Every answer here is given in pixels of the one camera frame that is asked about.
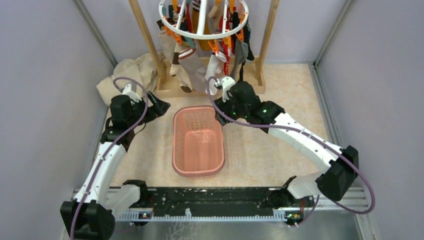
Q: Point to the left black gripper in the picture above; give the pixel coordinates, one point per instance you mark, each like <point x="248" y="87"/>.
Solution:
<point x="158" y="108"/>

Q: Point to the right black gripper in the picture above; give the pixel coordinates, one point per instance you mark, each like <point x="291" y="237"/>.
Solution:
<point x="223" y="106"/>

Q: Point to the white sock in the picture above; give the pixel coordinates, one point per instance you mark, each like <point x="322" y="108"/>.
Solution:
<point x="215" y="65"/>

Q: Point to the pink plastic laundry basket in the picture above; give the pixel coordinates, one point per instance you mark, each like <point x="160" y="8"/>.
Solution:
<point x="198" y="142"/>

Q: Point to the red patterned sock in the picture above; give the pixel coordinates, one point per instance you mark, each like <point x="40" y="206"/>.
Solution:
<point x="227" y="52"/>

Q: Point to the grey sock with striped cuff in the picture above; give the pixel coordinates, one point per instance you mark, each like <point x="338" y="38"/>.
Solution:
<point x="194" y="67"/>

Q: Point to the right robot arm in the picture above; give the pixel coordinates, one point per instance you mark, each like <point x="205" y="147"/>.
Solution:
<point x="337" y="167"/>

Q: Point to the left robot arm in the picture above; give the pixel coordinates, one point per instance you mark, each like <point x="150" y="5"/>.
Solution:
<point x="91" y="214"/>

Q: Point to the white round clip hanger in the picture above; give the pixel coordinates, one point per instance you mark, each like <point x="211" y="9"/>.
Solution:
<point x="225" y="19"/>

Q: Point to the beige brown sock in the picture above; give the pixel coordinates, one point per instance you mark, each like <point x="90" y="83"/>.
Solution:
<point x="171" y="51"/>

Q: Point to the beige crumpled cloth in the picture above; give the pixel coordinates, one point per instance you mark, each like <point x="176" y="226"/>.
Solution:
<point x="142" y="70"/>

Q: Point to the grey black sock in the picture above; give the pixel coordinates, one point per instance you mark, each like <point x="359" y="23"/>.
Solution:
<point x="242" y="51"/>

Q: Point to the mustard yellow sock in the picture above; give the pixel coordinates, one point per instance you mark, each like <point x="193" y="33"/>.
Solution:
<point x="199" y="17"/>

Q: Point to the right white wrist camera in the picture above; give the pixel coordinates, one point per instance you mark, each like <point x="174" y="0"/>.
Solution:
<point x="224" y="83"/>

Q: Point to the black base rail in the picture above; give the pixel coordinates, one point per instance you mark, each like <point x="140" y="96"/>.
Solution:
<point x="230" y="204"/>

